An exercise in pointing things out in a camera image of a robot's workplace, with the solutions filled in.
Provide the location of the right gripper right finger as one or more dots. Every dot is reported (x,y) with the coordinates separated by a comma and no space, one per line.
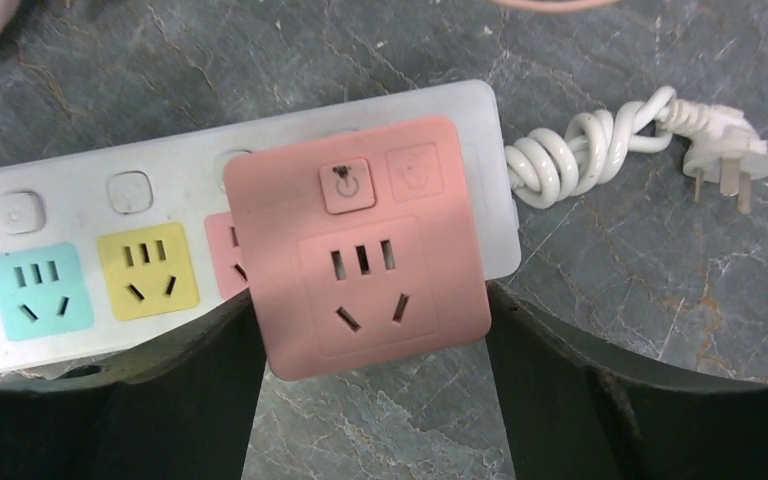
(576,406)

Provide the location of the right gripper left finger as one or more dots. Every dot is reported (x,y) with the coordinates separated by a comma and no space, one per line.
(180,406)

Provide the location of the white multicolour power strip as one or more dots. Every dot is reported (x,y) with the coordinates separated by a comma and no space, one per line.
(103,250)

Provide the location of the pink cube socket adapter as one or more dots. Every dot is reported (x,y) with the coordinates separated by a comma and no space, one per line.
(359,248)

